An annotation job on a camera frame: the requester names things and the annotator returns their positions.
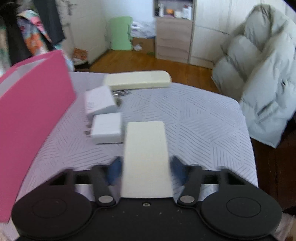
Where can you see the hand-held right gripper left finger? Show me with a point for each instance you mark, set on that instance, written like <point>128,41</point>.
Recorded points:
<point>114,170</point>

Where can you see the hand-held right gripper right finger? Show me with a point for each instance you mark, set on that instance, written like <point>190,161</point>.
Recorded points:
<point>179,169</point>

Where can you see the white power bank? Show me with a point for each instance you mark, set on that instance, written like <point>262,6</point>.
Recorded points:
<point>145,157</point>

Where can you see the pink cardboard box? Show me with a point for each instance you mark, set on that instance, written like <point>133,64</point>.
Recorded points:
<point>30,111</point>

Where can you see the white charger with prongs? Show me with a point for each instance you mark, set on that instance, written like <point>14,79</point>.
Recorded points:
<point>107,128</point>

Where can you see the white square charger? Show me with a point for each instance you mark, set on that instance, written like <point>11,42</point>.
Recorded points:
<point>99,99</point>

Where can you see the long cream power bank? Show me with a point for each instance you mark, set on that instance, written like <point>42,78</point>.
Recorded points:
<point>138,80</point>

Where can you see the printed paper packet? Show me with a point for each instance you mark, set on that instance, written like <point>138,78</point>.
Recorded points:
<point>81,54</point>

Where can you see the grey puffer jacket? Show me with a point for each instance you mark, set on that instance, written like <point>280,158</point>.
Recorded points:
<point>261,76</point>

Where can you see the wooden shelf unit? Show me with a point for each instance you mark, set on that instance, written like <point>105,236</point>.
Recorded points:
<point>173,39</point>

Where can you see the green stool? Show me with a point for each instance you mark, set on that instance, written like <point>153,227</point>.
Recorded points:
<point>120,34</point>

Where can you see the light wooden wardrobe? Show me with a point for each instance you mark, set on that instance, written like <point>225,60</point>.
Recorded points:
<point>208,30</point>

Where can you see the plastic bag of boxes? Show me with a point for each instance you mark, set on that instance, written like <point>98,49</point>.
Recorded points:
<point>143,29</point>

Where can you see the white door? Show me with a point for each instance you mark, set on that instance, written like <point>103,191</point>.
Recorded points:
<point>87,27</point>

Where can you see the white jar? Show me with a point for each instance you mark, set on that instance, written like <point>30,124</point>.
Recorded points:
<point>178,14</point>

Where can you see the floral cloth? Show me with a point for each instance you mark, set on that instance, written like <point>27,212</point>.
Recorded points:
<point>34,34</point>

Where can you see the white bottle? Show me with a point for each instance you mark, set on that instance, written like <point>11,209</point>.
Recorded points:
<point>161,10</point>

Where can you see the dark grey shirt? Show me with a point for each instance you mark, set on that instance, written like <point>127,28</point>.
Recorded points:
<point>49,20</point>

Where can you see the black long garment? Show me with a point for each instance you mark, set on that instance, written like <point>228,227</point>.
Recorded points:
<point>13,34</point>

